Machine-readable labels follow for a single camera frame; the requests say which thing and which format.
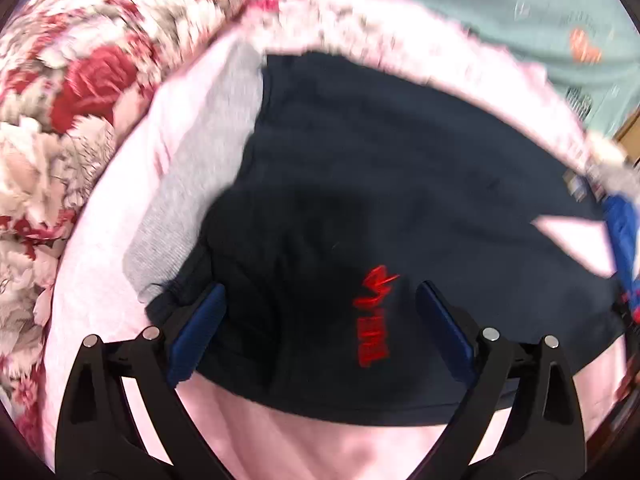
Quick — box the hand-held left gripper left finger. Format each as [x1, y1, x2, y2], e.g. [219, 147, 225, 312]
[54, 281, 232, 480]

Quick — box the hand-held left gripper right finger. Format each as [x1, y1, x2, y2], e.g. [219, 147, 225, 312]
[414, 280, 589, 480]

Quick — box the dark navy pants grey waistband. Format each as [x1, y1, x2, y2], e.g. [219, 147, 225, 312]
[122, 40, 628, 428]

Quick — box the pink floral bedsheet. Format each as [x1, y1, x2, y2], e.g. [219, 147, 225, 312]
[42, 0, 636, 480]

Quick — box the blue cloth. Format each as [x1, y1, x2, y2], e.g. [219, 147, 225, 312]
[602, 192, 640, 323]

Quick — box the wooden furniture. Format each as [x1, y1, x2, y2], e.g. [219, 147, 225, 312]
[612, 107, 640, 168]

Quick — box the red floral pillow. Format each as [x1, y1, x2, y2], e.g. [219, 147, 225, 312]
[0, 0, 281, 453]

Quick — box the green printed duvet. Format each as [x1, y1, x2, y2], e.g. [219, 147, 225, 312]
[330, 0, 640, 137]

